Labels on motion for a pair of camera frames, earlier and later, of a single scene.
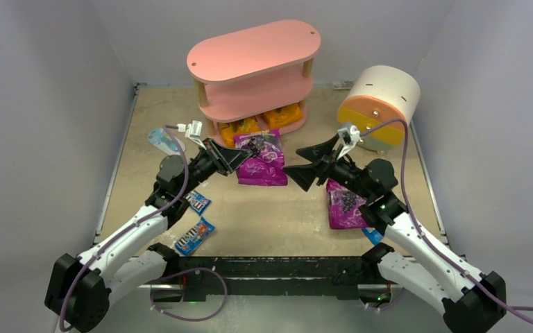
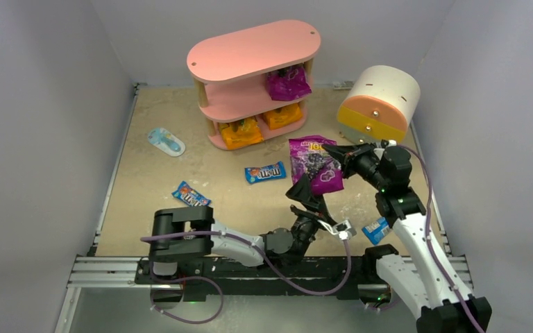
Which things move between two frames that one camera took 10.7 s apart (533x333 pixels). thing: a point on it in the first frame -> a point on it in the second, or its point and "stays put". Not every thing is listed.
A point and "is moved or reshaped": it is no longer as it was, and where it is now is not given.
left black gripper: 214,155 -> 312,208
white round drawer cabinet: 377,94 stays put
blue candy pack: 374,235 stays put
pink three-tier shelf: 265,72 stays put
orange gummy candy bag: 284,115 stays put
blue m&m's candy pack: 197,202 stays put
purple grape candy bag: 344,207 is moved or reshaped
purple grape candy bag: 265,166 -> 289,83
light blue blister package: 159,137 stays put
